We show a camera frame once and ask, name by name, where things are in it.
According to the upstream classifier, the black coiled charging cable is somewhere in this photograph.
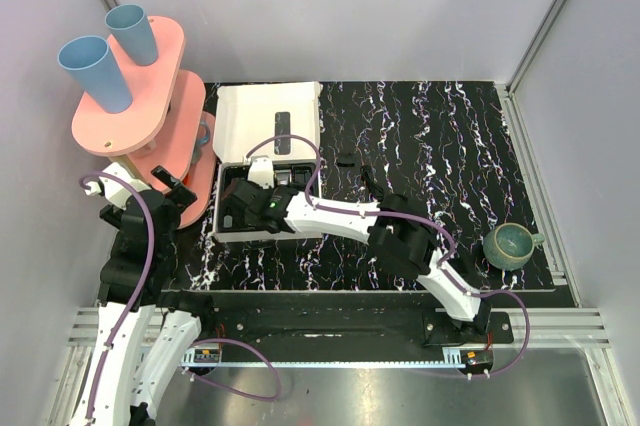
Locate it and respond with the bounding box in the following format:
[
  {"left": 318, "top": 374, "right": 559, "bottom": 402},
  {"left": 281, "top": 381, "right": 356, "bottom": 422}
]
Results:
[{"left": 360, "top": 164, "right": 389, "bottom": 197}]

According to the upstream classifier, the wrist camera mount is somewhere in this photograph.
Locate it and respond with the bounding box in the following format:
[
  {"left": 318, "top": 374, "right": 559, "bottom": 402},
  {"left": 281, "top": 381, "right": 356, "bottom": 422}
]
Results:
[
  {"left": 247, "top": 156, "right": 275, "bottom": 189},
  {"left": 82, "top": 162, "right": 150, "bottom": 210}
]

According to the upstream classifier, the blue plastic cup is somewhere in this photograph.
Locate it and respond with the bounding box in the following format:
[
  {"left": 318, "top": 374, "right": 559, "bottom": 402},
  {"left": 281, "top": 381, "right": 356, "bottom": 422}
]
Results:
[
  {"left": 57, "top": 35, "right": 133, "bottom": 114},
  {"left": 105, "top": 4, "right": 158, "bottom": 66}
]

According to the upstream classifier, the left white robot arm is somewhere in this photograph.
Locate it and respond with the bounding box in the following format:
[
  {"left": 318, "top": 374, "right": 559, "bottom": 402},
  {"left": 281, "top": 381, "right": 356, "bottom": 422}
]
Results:
[{"left": 71, "top": 163, "right": 216, "bottom": 425}]

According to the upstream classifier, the blue mug on shelf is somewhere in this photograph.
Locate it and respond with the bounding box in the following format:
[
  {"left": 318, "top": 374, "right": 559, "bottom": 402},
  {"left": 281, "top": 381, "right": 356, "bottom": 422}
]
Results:
[{"left": 196, "top": 119, "right": 211, "bottom": 147}]

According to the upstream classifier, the far blue plastic cup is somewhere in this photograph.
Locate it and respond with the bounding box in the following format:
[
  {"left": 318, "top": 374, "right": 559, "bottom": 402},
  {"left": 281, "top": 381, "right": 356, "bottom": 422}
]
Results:
[{"left": 105, "top": 4, "right": 158, "bottom": 66}]

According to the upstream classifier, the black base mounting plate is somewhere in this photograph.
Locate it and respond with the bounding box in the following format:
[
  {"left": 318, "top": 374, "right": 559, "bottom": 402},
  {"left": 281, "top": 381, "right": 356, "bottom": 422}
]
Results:
[{"left": 158, "top": 291, "right": 514, "bottom": 347}]

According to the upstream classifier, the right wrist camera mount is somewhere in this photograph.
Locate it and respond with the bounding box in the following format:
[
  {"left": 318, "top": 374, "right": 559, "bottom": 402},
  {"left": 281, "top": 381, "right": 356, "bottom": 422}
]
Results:
[{"left": 247, "top": 156, "right": 275, "bottom": 189}]

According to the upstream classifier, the white clipper kit box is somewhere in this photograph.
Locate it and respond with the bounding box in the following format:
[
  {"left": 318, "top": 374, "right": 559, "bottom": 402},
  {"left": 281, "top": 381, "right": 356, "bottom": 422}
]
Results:
[{"left": 212, "top": 82, "right": 322, "bottom": 243}]

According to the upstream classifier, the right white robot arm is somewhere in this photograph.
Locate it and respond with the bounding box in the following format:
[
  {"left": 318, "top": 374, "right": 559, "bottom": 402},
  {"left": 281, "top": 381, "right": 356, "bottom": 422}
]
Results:
[{"left": 221, "top": 179, "right": 491, "bottom": 343}]

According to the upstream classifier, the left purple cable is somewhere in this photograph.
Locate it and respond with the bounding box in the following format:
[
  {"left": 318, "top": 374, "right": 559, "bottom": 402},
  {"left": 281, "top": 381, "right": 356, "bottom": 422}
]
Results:
[{"left": 79, "top": 170, "right": 157, "bottom": 426}]

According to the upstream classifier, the black silver hair clipper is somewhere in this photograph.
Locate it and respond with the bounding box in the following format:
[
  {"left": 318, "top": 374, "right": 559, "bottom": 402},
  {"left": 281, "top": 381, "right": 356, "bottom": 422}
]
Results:
[{"left": 274, "top": 169, "right": 292, "bottom": 186}]

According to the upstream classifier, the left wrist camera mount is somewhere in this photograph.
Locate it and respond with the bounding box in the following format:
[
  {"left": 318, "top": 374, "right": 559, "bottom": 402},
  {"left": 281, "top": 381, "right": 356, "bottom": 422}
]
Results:
[{"left": 82, "top": 162, "right": 150, "bottom": 210}]

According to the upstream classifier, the purple cable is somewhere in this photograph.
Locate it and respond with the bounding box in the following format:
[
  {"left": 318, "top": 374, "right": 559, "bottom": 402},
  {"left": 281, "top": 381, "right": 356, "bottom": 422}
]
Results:
[
  {"left": 79, "top": 170, "right": 157, "bottom": 426},
  {"left": 245, "top": 134, "right": 531, "bottom": 380}
]

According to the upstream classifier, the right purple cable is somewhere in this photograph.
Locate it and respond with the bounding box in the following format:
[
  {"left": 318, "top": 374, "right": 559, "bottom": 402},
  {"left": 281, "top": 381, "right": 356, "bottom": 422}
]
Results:
[{"left": 245, "top": 134, "right": 531, "bottom": 380}]

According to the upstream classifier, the pink tiered wooden shelf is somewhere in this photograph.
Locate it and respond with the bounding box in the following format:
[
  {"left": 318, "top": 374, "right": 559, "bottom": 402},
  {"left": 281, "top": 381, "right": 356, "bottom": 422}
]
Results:
[{"left": 71, "top": 16, "right": 217, "bottom": 228}]

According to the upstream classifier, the near blue plastic cup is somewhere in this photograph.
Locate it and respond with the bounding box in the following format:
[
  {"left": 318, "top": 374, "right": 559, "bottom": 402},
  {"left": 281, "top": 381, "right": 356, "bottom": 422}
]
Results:
[{"left": 57, "top": 35, "right": 133, "bottom": 114}]

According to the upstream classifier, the green ceramic bowl cup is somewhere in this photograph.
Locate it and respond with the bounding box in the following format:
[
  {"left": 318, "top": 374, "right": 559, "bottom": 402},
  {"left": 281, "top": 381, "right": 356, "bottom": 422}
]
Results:
[{"left": 482, "top": 223, "right": 546, "bottom": 271}]

